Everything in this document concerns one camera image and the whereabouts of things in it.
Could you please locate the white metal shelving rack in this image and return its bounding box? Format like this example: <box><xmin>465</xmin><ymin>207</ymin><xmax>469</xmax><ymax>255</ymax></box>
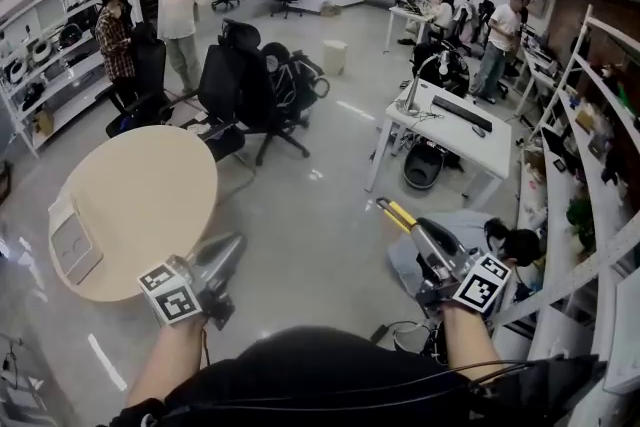
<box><xmin>0</xmin><ymin>0</ymin><xmax>119</xmax><ymax>159</ymax></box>
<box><xmin>492</xmin><ymin>4</ymin><xmax>640</xmax><ymax>427</ymax></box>

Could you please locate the person's left forearm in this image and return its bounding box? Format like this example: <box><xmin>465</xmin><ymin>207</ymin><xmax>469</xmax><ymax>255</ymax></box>
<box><xmin>124</xmin><ymin>314</ymin><xmax>209</xmax><ymax>409</ymax></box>

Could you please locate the white rectangular desk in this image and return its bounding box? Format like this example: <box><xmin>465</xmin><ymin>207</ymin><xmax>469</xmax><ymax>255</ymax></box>
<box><xmin>364</xmin><ymin>78</ymin><xmax>514</xmax><ymax>211</ymax></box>
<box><xmin>387</xmin><ymin>0</ymin><xmax>441</xmax><ymax>54</ymax></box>

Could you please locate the white plastic bin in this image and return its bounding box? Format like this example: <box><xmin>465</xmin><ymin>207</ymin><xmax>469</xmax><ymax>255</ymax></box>
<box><xmin>322</xmin><ymin>39</ymin><xmax>349</xmax><ymax>76</ymax></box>

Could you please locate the green potted plant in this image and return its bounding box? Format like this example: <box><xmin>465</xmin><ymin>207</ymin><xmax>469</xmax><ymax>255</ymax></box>
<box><xmin>566</xmin><ymin>197</ymin><xmax>596</xmax><ymax>256</ymax></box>

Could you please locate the black laptop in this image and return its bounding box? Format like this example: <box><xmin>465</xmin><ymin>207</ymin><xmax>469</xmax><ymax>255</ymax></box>
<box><xmin>541</xmin><ymin>125</ymin><xmax>569</xmax><ymax>174</ymax></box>

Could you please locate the long black bar device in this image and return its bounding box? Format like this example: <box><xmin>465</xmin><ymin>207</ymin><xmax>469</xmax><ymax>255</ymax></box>
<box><xmin>431</xmin><ymin>94</ymin><xmax>494</xmax><ymax>134</ymax></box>

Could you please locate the black round basket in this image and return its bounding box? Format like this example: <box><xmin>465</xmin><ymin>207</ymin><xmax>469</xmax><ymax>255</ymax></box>
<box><xmin>402</xmin><ymin>142</ymin><xmax>447</xmax><ymax>191</ymax></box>

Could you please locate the person's black clothing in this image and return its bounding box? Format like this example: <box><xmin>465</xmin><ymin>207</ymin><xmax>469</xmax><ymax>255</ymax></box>
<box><xmin>97</xmin><ymin>325</ymin><xmax>609</xmax><ymax>427</ymax></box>

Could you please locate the round beige table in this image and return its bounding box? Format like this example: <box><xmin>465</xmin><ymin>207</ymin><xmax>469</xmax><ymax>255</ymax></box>
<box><xmin>48</xmin><ymin>124</ymin><xmax>220</xmax><ymax>304</ymax></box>

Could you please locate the silver desk lamp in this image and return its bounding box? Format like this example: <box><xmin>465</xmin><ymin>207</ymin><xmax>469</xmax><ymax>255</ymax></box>
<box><xmin>403</xmin><ymin>53</ymin><xmax>441</xmax><ymax>116</ymax></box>

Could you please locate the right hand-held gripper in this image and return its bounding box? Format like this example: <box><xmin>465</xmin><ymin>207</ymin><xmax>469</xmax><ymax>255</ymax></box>
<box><xmin>409</xmin><ymin>217</ymin><xmax>512</xmax><ymax>319</ymax></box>

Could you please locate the black white backpack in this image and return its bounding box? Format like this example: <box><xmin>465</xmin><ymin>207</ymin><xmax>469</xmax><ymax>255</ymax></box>
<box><xmin>262</xmin><ymin>42</ymin><xmax>331</xmax><ymax>109</ymax></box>

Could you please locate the person's right forearm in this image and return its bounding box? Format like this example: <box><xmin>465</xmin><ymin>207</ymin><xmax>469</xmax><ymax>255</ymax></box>
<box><xmin>442</xmin><ymin>302</ymin><xmax>504</xmax><ymax>374</ymax></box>

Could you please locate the brown cardboard box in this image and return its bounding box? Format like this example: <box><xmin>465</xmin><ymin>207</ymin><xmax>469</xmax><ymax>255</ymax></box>
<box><xmin>32</xmin><ymin>109</ymin><xmax>55</xmax><ymax>136</ymax></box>

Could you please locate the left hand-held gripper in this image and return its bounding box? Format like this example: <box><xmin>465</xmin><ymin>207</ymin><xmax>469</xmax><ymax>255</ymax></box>
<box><xmin>138</xmin><ymin>231</ymin><xmax>246</xmax><ymax>331</ymax></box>

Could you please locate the thin black cable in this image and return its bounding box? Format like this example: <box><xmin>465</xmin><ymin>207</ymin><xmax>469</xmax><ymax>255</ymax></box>
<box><xmin>164</xmin><ymin>354</ymin><xmax>541</xmax><ymax>416</ymax></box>

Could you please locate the grey plastic box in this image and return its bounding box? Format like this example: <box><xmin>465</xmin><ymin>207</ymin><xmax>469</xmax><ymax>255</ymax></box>
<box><xmin>48</xmin><ymin>209</ymin><xmax>104</xmax><ymax>286</ymax></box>

